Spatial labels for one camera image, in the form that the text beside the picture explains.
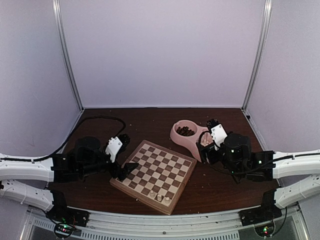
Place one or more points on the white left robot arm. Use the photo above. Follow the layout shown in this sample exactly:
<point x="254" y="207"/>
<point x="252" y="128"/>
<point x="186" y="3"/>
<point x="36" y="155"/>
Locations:
<point x="85" y="159"/>

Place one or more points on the pink double bowl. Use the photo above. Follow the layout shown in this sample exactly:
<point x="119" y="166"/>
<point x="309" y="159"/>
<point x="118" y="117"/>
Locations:
<point x="190" y="142"/>

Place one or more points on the white knight piece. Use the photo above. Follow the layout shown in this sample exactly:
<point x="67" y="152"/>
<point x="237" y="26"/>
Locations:
<point x="159" y="197"/>

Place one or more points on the right aluminium frame post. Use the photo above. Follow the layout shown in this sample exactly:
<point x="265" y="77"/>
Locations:
<point x="264" y="30"/>

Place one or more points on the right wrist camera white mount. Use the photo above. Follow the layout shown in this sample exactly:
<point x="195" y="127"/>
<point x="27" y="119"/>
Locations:
<point x="217" y="132"/>

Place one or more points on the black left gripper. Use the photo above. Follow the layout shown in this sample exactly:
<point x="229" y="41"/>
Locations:
<point x="124" y="171"/>

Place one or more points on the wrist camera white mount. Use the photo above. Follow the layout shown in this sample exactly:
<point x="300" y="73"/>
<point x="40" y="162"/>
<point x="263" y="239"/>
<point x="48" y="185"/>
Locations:
<point x="116" y="145"/>
<point x="217" y="132"/>

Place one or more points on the aluminium frame post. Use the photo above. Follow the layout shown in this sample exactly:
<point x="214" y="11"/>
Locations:
<point x="264" y="30"/>
<point x="66" y="57"/>

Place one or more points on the white chess pieces pile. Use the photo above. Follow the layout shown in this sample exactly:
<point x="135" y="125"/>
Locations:
<point x="205" y="141"/>

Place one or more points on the wooden chess board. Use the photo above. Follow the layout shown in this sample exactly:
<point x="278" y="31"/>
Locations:
<point x="160" y="169"/>

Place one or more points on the dark chess pieces pile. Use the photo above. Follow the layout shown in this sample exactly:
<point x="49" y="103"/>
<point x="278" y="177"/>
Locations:
<point x="185" y="131"/>

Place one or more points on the white bishop piece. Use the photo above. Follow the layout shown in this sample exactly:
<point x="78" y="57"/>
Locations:
<point x="152" y="194"/>

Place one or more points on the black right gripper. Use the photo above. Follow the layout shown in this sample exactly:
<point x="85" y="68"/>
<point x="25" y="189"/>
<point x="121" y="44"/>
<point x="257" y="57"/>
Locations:
<point x="209" y="151"/>

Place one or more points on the white rook piece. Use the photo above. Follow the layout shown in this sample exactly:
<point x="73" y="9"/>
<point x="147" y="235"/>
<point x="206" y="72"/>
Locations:
<point x="167" y="199"/>

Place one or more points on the front aluminium rail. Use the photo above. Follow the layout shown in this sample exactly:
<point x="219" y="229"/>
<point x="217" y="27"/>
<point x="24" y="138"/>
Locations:
<point x="223" y="225"/>

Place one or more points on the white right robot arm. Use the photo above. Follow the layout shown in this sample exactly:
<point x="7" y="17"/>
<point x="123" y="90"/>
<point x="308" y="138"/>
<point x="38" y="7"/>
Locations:
<point x="234" y="152"/>

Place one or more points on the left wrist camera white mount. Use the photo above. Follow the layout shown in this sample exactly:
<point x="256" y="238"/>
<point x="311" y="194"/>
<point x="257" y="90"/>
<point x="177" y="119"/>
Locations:
<point x="116" y="145"/>

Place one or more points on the left aluminium frame post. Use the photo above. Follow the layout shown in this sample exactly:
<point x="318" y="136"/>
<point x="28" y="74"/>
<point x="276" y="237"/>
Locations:
<point x="66" y="57"/>

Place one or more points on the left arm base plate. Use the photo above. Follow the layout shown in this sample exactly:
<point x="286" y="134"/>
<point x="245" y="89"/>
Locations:
<point x="71" y="216"/>

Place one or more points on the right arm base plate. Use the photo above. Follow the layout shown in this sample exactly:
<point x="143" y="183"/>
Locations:
<point x="258" y="215"/>

